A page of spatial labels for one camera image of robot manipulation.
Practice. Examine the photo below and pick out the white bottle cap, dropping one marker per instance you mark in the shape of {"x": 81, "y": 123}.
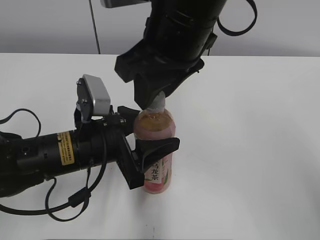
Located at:
{"x": 158, "y": 104}

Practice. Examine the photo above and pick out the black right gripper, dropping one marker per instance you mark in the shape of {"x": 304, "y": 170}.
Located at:
{"x": 159, "y": 65}

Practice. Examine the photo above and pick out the peach oolong tea bottle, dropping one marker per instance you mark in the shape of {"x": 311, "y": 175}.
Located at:
{"x": 156, "y": 126}

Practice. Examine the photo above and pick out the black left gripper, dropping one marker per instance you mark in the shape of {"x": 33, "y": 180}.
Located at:
{"x": 115, "y": 128}

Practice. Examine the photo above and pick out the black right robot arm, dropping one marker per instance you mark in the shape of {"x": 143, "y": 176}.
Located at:
{"x": 176, "y": 34}

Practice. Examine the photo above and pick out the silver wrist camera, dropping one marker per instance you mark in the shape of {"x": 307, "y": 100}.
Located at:
{"x": 93, "y": 98}
{"x": 109, "y": 4}

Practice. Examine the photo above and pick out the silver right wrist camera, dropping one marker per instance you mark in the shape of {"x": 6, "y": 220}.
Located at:
{"x": 109, "y": 4}

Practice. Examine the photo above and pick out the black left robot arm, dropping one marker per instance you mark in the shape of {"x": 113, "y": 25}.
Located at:
{"x": 25, "y": 163}

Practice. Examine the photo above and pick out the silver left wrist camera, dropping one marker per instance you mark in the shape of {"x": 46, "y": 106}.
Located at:
{"x": 93, "y": 98}

